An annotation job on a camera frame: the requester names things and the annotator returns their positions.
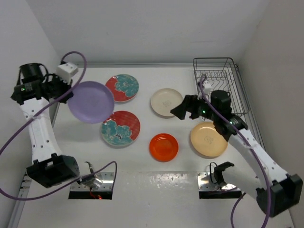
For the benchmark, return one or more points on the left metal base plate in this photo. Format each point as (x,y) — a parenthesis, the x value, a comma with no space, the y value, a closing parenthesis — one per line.
(103,181)

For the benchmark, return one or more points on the yellow bear plate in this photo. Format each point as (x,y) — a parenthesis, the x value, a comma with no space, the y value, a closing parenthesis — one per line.
(207,141)

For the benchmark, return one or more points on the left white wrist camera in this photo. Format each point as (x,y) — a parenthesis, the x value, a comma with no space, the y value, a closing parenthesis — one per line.
(66,71)

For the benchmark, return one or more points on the red floral plate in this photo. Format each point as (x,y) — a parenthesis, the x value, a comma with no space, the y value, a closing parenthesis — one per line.
(124,87)
(120,129)

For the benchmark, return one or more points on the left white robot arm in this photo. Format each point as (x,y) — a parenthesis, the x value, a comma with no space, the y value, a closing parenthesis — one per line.
(33,91)

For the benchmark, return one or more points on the metal base plate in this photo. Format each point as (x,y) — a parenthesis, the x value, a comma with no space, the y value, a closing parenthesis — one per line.
(205,184)
(103,181)

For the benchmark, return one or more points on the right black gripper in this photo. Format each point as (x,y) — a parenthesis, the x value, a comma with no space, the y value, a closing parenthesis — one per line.
(189,103)

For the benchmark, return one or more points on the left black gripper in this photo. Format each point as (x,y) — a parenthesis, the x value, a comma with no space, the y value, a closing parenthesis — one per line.
(65,86)

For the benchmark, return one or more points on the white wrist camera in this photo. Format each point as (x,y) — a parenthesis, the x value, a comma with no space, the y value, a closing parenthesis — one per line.
(204,88)
(66,71)

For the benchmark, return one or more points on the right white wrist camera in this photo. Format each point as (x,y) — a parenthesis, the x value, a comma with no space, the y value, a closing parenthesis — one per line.
(204,88)

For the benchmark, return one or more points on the cream white plate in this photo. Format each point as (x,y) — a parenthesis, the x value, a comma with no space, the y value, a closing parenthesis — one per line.
(164,100)

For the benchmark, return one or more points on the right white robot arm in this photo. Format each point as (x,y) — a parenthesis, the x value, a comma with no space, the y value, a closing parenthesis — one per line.
(274,189)

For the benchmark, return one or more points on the purple plate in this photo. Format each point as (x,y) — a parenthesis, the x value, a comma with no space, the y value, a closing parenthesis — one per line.
(92,102)

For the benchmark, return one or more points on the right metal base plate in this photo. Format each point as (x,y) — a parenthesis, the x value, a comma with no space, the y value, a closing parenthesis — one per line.
(205,184)

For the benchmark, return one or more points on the orange plate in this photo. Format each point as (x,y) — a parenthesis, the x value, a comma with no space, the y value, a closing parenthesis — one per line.
(163,147)

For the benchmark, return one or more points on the wire dish rack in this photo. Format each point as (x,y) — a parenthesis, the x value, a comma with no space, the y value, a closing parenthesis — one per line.
(223,74)

